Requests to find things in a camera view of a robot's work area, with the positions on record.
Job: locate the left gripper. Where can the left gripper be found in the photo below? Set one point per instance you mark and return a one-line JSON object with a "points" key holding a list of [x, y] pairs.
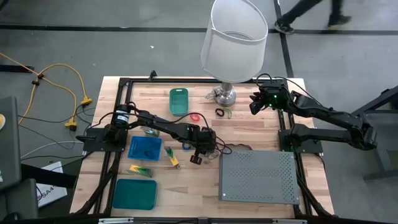
{"points": [[205, 138]]}

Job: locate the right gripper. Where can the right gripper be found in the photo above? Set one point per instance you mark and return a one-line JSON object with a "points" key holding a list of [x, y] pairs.
{"points": [[273, 96]]}

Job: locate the green rubber band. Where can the green rubber band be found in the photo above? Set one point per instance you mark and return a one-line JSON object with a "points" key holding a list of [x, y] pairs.
{"points": [[230, 113]]}

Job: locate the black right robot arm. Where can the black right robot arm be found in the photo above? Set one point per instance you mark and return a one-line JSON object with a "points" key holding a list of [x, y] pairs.
{"points": [[326, 113]]}

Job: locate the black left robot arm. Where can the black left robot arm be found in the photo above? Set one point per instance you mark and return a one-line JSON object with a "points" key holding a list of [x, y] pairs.
{"points": [[161, 124]]}

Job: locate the blue coil wristband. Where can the blue coil wristband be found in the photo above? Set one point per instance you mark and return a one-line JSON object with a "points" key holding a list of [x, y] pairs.
{"points": [[184, 146]]}

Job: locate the orange coil wristband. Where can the orange coil wristband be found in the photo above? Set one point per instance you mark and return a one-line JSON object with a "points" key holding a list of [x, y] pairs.
{"points": [[192, 117]]}

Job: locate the black coil wristband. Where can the black coil wristband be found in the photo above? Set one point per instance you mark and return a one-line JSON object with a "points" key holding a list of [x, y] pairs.
{"points": [[216, 112]]}

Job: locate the orange-red rubber band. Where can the orange-red rubber band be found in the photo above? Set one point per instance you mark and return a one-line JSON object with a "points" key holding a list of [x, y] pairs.
{"points": [[245, 146]]}

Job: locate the small turquoise plastic bin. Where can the small turquoise plastic bin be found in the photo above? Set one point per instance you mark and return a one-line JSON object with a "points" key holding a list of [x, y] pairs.
{"points": [[178, 102]]}

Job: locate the blue perforated plastic basket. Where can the blue perforated plastic basket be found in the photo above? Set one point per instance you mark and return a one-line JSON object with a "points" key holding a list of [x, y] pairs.
{"points": [[136, 149]]}

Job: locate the silver table lamp white shade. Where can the silver table lamp white shade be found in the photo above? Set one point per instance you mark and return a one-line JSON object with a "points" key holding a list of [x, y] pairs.
{"points": [[233, 46]]}

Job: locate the grey perforated metal stand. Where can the grey perforated metal stand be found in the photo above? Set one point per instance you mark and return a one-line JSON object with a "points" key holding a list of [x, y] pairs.
{"points": [[258, 180]]}

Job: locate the large blue-green plastic bin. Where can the large blue-green plastic bin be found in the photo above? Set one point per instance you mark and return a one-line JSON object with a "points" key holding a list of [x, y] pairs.
{"points": [[133, 194]]}

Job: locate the person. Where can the person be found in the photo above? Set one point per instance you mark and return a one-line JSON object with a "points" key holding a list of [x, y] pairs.
{"points": [[298, 12]]}

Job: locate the black side table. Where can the black side table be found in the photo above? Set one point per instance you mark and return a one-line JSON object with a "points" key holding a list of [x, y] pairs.
{"points": [[385, 96]]}

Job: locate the white cardboard box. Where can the white cardboard box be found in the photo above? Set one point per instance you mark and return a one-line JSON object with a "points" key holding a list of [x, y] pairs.
{"points": [[53, 197]]}

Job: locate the dark grey box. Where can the dark grey box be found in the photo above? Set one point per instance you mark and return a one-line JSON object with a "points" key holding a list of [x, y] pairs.
{"points": [[21, 199]]}

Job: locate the grey equipment case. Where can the grey equipment case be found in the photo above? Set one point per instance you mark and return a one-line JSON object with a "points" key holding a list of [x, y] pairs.
{"points": [[9, 149]]}

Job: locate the yellow round object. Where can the yellow round object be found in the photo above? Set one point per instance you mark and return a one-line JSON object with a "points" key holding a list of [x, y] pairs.
{"points": [[2, 122]]}

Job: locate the black floor bar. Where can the black floor bar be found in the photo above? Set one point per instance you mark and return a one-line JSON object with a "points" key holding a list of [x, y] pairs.
{"points": [[15, 68]]}

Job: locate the black aluminium table frame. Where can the black aluminium table frame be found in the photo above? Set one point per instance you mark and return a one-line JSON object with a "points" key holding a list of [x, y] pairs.
{"points": [[202, 80]]}

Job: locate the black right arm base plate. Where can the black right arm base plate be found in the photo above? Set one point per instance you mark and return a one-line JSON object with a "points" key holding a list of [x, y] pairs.
{"points": [[311, 146]]}

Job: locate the black frame knob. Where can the black frame knob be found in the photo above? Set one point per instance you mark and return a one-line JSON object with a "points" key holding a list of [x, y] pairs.
{"points": [[152, 76]]}

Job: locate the silver metal bracket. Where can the silver metal bracket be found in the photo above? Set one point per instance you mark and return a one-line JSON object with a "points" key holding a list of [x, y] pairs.
{"points": [[115, 221], [289, 221]]}

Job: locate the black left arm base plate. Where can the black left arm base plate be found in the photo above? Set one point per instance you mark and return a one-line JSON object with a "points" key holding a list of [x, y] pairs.
{"points": [[93, 144]]}

